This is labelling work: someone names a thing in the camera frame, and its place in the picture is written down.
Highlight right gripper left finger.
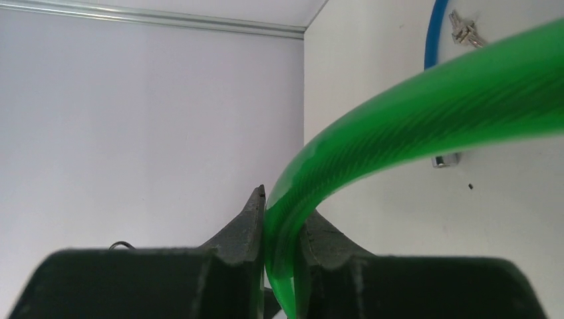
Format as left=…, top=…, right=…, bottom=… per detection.
left=9, top=186, right=265, bottom=318

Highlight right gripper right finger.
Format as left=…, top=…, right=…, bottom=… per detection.
left=299, top=213, right=546, bottom=318

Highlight green cable lock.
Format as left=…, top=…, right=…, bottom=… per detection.
left=263, top=19, right=563, bottom=318

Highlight silver keys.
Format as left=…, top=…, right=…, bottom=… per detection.
left=448, top=10, right=486, bottom=48

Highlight blue cable lock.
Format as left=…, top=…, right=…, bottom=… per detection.
left=424, top=0, right=459, bottom=168

